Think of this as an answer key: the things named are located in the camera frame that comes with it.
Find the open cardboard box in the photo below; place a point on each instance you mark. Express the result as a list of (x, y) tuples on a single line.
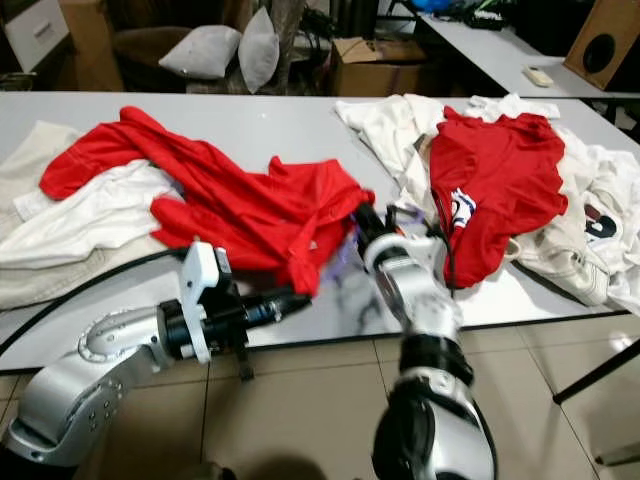
[(380, 70)]

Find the plain red polo shirt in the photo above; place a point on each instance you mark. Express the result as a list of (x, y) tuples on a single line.
[(250, 200)]

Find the tall cardboard box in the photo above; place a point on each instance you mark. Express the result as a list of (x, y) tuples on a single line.
[(95, 45)]

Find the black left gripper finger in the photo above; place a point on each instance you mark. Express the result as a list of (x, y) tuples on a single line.
[(282, 311), (290, 298)]

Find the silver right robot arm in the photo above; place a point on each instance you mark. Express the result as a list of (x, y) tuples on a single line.
[(430, 300)]

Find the wooden speaker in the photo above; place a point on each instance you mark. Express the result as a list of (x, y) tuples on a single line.
[(605, 45)]

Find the purple plastic hanger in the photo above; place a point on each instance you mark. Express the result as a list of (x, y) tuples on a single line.
[(345, 250)]

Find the wide grey pillow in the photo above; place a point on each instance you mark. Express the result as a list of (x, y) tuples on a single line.
[(200, 52)]

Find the white flat box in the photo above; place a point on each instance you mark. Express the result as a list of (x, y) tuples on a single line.
[(38, 32)]

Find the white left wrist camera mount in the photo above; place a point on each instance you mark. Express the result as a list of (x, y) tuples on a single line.
[(202, 280)]

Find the black metal table leg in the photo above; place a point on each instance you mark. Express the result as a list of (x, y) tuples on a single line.
[(598, 375)]

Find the red shirt white print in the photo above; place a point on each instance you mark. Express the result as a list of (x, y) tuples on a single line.
[(500, 170)]

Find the narrow grey pillow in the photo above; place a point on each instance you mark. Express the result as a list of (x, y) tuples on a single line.
[(258, 50)]

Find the white printed t-shirt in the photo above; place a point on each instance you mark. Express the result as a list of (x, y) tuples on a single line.
[(605, 180)]

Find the beige trousers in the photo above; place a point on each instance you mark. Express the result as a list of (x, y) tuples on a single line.
[(25, 160), (555, 265)]

